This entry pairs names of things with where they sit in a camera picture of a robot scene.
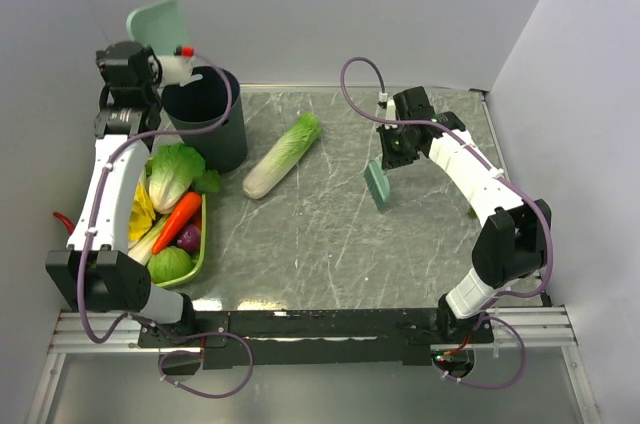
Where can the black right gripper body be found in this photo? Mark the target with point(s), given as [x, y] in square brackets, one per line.
[396, 146]

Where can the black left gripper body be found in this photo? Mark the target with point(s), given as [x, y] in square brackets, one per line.
[156, 70]

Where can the teal hand brush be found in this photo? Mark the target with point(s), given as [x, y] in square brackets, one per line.
[377, 183]

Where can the teal dustpan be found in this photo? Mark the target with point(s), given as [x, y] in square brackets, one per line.
[159, 25]

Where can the long green napa cabbage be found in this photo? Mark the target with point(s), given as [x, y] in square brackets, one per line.
[282, 157]

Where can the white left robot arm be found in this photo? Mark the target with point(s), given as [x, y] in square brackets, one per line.
[94, 272]

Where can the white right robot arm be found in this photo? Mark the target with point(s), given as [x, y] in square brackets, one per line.
[511, 244]

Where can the green leafy lettuce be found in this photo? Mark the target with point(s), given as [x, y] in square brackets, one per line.
[173, 171]

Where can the orange carrot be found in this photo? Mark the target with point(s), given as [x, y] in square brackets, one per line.
[186, 208]

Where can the yellow white cabbage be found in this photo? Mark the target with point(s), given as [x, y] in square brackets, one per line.
[142, 216]

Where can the green vegetable basket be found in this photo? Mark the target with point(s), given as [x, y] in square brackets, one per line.
[197, 219]

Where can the red chili pepper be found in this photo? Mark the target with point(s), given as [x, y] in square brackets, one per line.
[68, 223]

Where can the purple onion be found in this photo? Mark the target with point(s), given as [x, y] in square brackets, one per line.
[189, 239]

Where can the round green cabbage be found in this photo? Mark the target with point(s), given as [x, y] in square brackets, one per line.
[169, 264]

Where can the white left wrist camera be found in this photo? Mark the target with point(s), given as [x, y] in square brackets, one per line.
[177, 69]

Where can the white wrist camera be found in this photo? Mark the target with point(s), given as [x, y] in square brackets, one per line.
[387, 103]
[177, 69]

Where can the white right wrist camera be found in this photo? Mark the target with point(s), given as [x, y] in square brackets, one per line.
[387, 103]

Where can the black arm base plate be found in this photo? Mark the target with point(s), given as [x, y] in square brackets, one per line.
[303, 337]

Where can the aluminium rail frame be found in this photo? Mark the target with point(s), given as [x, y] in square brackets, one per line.
[538, 327]

